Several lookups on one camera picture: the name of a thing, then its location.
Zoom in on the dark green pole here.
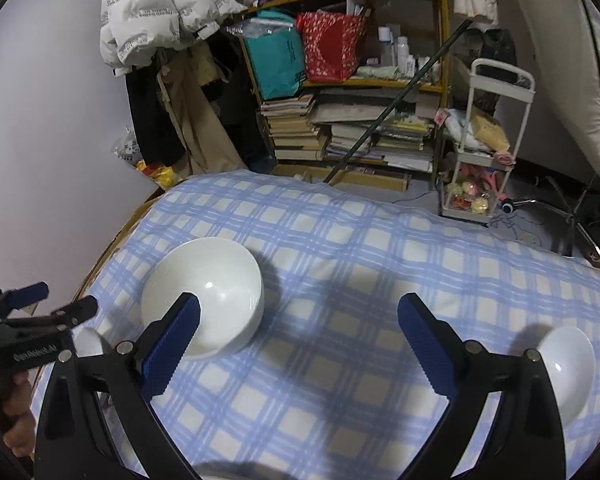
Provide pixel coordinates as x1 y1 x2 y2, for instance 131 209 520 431
323 18 474 184

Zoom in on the red gift bag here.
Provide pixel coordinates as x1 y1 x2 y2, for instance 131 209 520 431
296 11 367 82

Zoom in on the red patterned small bowl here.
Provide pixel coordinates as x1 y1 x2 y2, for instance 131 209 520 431
538 326 595 428

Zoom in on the small patterned bowl with emblem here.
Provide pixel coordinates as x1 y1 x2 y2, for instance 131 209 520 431
73 327 111 358

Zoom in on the wooden shelf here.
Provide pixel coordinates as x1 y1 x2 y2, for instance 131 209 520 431
233 0 450 177

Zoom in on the blue plaid tablecloth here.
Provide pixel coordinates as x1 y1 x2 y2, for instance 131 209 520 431
90 171 600 479

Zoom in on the white puffer jacket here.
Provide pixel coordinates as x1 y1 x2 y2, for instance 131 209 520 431
99 0 246 76

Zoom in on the cherry plate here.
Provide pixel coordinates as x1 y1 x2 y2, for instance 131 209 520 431
193 460 297 480

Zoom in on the large white bowl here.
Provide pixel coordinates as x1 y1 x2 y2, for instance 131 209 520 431
140 237 264 361

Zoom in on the teal bag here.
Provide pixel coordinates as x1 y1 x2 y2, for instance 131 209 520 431
226 10 306 101

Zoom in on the white utility cart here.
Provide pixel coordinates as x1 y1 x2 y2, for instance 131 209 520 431
440 58 535 224

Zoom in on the beige coat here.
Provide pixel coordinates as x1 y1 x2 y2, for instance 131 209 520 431
157 51 246 177

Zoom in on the stack of books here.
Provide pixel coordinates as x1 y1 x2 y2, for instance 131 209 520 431
260 93 330 162

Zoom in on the person's left hand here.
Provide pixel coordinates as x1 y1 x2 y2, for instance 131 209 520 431
3 372 35 458

